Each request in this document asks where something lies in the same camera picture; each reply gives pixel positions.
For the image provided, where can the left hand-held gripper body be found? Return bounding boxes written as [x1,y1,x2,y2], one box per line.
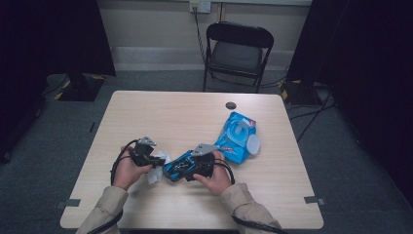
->
[130,136,158,169]

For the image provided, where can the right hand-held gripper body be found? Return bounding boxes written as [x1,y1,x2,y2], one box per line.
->
[190,143,221,178]

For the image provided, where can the white wet wipe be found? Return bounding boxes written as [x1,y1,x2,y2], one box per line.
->
[146,150,172,185]
[234,118,251,136]

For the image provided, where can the blue toy car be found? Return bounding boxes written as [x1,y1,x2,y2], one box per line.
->
[163,149,199,183]

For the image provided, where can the blue wet wipes pack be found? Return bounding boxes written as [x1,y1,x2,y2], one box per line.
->
[213,111,261,165]

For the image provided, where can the person's right hand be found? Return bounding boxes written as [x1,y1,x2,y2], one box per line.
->
[193,150,233,197]

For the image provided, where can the person's left hand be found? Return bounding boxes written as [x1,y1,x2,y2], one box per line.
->
[111,145,154,192]

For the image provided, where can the grey tape strip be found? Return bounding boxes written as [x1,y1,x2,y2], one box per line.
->
[304,195,326,207]
[56,198,82,210]

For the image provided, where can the black stand base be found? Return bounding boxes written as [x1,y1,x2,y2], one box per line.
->
[57,72,105,102]
[280,79,322,106]

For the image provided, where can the black folding chair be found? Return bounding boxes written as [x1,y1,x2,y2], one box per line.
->
[203,20,276,95]

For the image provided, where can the black curtain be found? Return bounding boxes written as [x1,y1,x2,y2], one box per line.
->
[286,0,413,206]
[0,0,117,164]

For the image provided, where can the right hand-held gripper cable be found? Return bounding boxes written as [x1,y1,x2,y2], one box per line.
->
[213,159,290,234]

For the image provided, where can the hand-held gripper cable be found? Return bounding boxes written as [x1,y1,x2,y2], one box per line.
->
[213,159,290,234]
[87,138,140,234]

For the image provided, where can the left hand-held gripper cable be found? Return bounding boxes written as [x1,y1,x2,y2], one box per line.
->
[87,138,140,234]

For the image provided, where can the black floor cables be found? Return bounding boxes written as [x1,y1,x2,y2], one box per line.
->
[288,91,337,144]

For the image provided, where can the black wall socket cable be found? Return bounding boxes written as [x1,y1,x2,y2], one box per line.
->
[193,6,207,64]

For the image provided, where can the white wall socket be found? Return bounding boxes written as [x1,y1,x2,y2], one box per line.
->
[189,0,212,14]

